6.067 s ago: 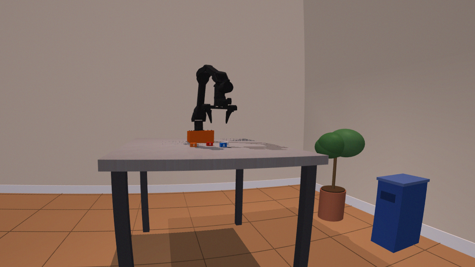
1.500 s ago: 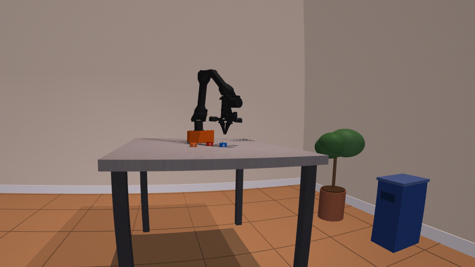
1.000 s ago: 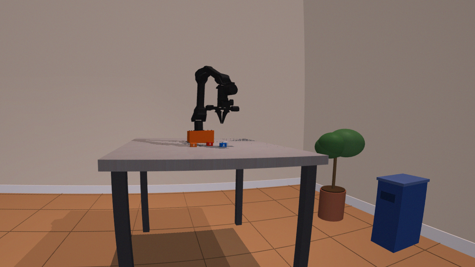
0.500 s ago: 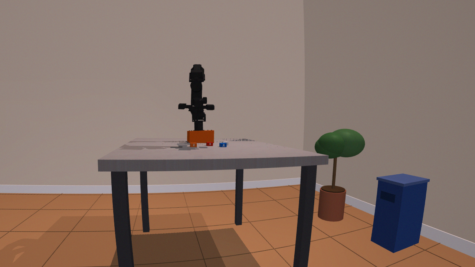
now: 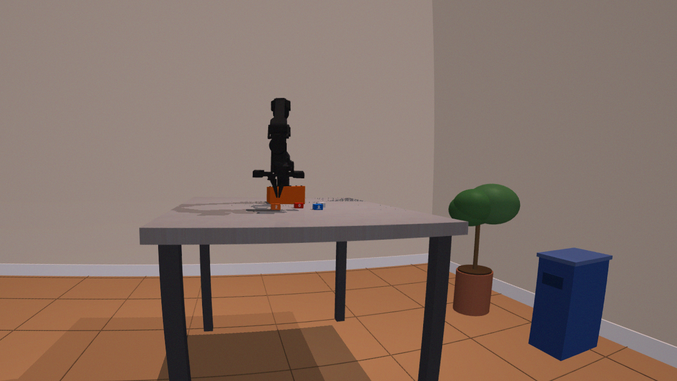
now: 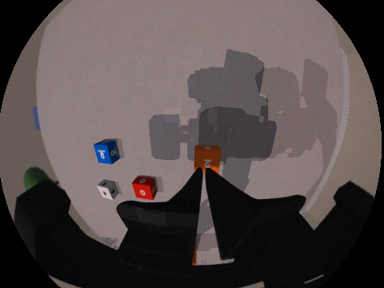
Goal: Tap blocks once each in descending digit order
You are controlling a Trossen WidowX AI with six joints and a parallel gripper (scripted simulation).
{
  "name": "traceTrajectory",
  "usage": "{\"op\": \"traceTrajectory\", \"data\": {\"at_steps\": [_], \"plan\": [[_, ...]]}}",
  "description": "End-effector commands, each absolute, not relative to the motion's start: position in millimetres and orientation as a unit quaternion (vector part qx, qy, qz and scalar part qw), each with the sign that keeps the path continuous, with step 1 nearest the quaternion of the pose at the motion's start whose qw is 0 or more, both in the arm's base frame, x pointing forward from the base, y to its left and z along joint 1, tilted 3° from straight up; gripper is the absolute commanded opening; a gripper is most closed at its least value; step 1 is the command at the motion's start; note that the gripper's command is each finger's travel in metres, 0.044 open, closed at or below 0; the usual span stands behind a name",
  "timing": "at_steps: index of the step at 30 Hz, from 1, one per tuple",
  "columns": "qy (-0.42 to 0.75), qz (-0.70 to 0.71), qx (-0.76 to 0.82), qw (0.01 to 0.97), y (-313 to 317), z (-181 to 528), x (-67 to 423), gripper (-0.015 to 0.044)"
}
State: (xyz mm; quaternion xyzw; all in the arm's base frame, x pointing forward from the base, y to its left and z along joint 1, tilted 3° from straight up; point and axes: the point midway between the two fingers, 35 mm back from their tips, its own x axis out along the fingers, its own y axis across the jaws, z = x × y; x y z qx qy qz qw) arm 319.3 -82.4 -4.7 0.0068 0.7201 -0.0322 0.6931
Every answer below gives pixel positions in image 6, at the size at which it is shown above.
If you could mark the white cube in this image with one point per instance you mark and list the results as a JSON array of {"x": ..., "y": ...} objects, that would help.
[{"x": 107, "y": 190}]

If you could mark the blue block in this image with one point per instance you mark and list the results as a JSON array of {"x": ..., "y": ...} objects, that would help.
[{"x": 106, "y": 152}]

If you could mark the red block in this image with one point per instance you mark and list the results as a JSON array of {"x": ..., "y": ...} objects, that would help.
[{"x": 144, "y": 187}]

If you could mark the orange block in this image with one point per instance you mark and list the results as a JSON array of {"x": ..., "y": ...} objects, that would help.
[{"x": 207, "y": 156}]

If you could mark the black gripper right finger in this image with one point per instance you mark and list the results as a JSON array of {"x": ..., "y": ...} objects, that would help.
[{"x": 236, "y": 214}]

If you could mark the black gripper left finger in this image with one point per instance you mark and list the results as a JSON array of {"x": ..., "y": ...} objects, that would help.
[{"x": 177, "y": 216}]

